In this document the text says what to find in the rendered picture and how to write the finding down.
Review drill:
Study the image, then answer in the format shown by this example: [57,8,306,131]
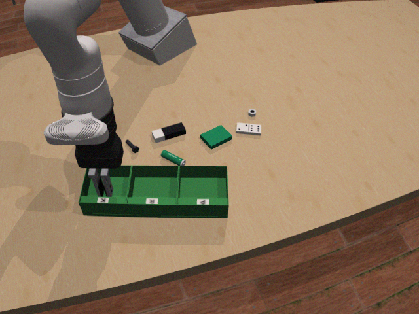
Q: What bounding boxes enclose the green three-compartment tray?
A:
[79,165,229,218]

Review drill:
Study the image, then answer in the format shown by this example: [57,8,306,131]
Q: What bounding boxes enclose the white domino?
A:
[236,122,261,136]

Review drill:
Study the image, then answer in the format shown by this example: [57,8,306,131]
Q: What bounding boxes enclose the black bolt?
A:
[126,139,139,153]

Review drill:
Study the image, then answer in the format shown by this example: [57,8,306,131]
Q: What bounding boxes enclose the green battery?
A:
[161,150,186,166]

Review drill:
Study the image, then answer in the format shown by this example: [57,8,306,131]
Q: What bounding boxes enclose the green flat rectangular pad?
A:
[200,125,232,150]

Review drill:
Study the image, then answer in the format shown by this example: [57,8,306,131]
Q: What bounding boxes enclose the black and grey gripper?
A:
[44,77,124,197]

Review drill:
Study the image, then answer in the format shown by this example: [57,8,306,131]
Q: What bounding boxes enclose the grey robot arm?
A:
[24,0,169,96]

